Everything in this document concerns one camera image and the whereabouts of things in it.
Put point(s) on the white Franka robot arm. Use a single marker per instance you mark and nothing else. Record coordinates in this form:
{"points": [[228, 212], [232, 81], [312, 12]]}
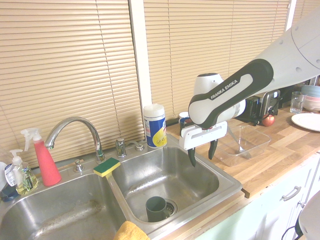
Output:
{"points": [[287, 50]]}

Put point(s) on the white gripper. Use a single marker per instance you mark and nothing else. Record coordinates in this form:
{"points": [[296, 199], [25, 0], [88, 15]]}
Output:
{"points": [[200, 136]]}

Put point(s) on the blue white bottle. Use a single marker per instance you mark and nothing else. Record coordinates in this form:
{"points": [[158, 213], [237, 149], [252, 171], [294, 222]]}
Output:
{"points": [[7, 177]]}

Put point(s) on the pink white bowl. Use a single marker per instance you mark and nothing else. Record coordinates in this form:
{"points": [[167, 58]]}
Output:
{"points": [[312, 103]]}

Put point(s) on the chrome sink soap knob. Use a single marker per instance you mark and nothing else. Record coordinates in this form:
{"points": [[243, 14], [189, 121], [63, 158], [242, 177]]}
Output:
{"points": [[78, 166]]}

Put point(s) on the white plate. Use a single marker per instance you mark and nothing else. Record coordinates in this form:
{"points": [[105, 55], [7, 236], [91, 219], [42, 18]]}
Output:
{"points": [[306, 121]]}

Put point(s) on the yellow hand soap pump bottle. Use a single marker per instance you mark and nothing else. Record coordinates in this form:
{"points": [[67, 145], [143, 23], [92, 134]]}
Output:
{"points": [[25, 180]]}

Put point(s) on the chrome toaster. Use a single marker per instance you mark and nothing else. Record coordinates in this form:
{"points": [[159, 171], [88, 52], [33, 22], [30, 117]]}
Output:
{"points": [[271, 100]]}

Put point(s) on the yellow cloth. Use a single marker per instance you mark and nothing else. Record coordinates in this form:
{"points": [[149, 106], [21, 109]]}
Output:
{"points": [[130, 231]]}

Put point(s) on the chrome gooseneck faucet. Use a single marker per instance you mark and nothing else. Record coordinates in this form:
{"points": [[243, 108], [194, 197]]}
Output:
{"points": [[75, 121]]}

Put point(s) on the black countertop appliance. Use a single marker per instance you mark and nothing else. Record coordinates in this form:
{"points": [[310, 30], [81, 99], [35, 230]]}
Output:
{"points": [[252, 110]]}

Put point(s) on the blue white mug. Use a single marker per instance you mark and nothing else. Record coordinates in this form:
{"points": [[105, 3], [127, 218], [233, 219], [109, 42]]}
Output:
{"points": [[183, 117]]}

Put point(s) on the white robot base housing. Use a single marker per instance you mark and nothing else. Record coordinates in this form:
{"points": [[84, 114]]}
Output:
{"points": [[310, 220]]}

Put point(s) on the stainless steel double sink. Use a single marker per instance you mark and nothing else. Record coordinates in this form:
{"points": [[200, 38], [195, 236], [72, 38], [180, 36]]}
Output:
{"points": [[162, 172]]}

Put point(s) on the red apple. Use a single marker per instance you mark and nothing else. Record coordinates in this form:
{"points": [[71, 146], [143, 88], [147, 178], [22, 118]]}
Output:
{"points": [[268, 120]]}

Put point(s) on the yellow green sponge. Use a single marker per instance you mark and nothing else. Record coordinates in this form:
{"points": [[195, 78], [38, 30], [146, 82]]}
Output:
{"points": [[106, 167]]}

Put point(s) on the wide beige window blind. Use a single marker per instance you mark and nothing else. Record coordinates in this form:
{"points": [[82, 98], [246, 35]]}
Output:
{"points": [[62, 62]]}

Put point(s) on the clear plastic container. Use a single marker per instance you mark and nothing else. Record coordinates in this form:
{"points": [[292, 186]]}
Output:
{"points": [[252, 142]]}

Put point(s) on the metal drain strainer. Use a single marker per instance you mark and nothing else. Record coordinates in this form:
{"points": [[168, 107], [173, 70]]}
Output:
{"points": [[172, 207]]}

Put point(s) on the blue bowl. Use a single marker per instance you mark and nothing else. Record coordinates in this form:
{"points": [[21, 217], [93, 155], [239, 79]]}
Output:
{"points": [[311, 91]]}

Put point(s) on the clear drinking glass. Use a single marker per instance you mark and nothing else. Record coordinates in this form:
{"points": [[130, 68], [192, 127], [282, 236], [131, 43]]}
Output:
{"points": [[298, 103]]}

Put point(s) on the dark grey cup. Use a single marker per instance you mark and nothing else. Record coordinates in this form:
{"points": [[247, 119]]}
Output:
{"points": [[155, 208]]}

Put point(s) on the disinfecting wipes canister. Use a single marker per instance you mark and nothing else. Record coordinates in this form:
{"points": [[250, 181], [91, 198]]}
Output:
{"points": [[155, 125]]}

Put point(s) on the red spray bottle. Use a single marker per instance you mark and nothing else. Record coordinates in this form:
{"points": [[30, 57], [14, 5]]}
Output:
{"points": [[47, 165]]}

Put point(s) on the white window frame post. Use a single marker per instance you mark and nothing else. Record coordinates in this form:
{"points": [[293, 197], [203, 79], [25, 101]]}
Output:
{"points": [[140, 62]]}

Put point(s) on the small chrome sink cap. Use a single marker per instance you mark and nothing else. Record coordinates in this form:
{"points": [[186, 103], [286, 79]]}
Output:
{"points": [[139, 147]]}

